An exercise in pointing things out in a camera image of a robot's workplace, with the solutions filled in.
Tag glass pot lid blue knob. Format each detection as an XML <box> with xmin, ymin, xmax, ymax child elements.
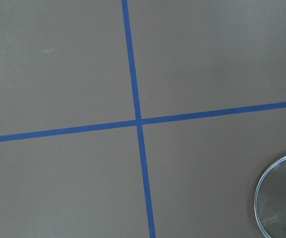
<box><xmin>254</xmin><ymin>156</ymin><xmax>286</xmax><ymax>238</ymax></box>

